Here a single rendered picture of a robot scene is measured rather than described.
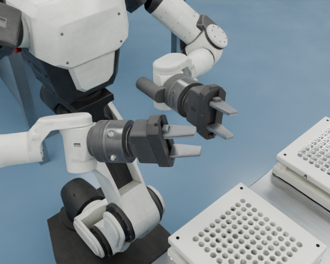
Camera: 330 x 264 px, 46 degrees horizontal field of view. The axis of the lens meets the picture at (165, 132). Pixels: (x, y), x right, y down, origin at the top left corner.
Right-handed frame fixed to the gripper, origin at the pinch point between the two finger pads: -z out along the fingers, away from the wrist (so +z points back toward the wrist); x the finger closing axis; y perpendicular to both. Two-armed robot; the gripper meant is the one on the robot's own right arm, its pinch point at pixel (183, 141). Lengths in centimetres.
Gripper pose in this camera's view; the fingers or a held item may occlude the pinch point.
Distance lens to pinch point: 75.9
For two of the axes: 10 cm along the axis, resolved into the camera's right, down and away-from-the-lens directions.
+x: 2.4, 7.1, 6.6
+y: -2.4, 7.0, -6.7
